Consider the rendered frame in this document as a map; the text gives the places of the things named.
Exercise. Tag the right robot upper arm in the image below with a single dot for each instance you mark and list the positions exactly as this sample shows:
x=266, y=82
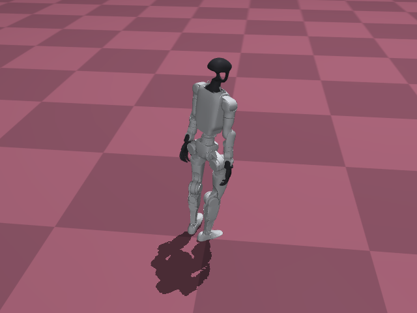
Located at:
x=229, y=107

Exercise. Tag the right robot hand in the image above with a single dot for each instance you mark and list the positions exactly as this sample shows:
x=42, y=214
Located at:
x=228, y=172

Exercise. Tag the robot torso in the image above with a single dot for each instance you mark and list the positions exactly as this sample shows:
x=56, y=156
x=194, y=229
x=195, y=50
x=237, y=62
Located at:
x=209, y=119

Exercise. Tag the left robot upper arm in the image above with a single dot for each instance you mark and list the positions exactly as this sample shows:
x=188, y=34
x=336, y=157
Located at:
x=195, y=90

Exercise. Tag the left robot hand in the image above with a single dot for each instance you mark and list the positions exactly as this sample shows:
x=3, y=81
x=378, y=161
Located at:
x=184, y=150

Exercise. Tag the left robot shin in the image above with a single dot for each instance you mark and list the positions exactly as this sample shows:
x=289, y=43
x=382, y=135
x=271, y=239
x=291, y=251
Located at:
x=194, y=203

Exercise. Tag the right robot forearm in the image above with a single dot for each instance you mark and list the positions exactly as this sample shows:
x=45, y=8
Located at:
x=228, y=147

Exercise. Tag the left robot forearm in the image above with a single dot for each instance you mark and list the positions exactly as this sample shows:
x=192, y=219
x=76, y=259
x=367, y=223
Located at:
x=192, y=128

